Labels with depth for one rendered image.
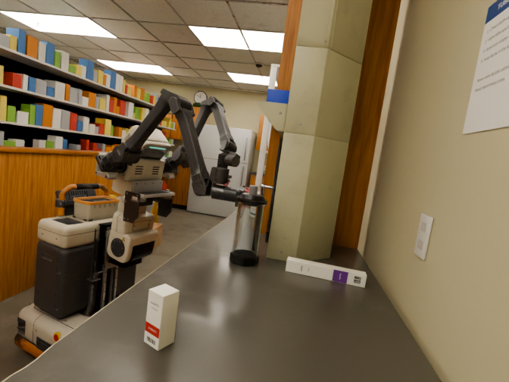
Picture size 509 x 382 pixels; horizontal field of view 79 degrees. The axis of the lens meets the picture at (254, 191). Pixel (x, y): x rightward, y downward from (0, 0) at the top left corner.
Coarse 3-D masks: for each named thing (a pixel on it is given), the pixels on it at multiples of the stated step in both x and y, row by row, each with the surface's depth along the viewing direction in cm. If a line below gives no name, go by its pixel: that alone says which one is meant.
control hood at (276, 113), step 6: (258, 102) 112; (264, 102) 112; (270, 102) 112; (276, 102) 112; (264, 108) 112; (270, 108) 112; (276, 108) 111; (282, 108) 111; (270, 114) 112; (276, 114) 112; (282, 114) 111; (270, 120) 112; (276, 120) 112; (282, 120) 111; (276, 126) 112; (282, 126) 112; (282, 132) 114
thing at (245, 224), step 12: (240, 204) 104; (252, 204) 102; (240, 216) 104; (252, 216) 103; (240, 228) 104; (252, 228) 104; (240, 240) 104; (252, 240) 104; (240, 252) 105; (252, 252) 105
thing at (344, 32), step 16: (304, 0) 107; (320, 0) 106; (336, 0) 106; (352, 0) 110; (368, 0) 115; (304, 16) 107; (320, 16) 107; (336, 16) 107; (352, 16) 112; (368, 16) 116; (304, 32) 108; (320, 32) 108; (336, 32) 108; (352, 32) 113; (336, 48) 110; (352, 48) 114
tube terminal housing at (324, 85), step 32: (320, 64) 108; (352, 64) 116; (320, 96) 109; (352, 96) 119; (288, 128) 111; (320, 128) 111; (288, 160) 112; (320, 160) 114; (288, 192) 113; (320, 192) 117; (288, 224) 115; (320, 224) 120; (288, 256) 116; (320, 256) 124
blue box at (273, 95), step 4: (268, 92) 131; (272, 92) 131; (276, 92) 131; (280, 92) 131; (284, 92) 130; (288, 92) 130; (268, 96) 132; (272, 96) 131; (276, 96) 131; (280, 96) 131; (284, 96) 131; (288, 96) 130; (268, 100) 132; (272, 100) 132; (276, 100) 131; (280, 100) 131; (284, 100) 131; (288, 100) 131
